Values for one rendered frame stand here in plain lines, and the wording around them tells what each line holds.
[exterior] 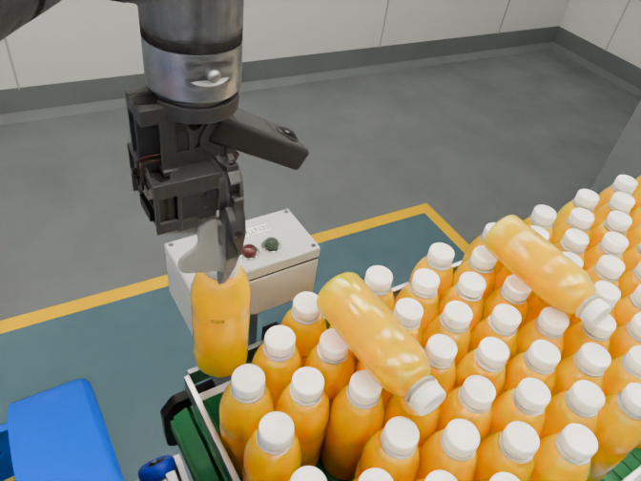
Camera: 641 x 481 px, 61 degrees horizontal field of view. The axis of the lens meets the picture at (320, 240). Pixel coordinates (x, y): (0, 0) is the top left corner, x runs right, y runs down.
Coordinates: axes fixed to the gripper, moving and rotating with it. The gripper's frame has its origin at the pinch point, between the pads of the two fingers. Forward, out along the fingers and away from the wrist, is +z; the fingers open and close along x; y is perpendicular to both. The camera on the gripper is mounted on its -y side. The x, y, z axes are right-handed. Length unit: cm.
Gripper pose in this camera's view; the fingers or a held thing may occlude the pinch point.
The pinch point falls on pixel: (218, 257)
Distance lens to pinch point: 58.8
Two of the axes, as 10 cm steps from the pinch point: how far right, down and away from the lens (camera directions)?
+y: -8.5, 2.7, -4.6
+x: 5.1, 6.2, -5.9
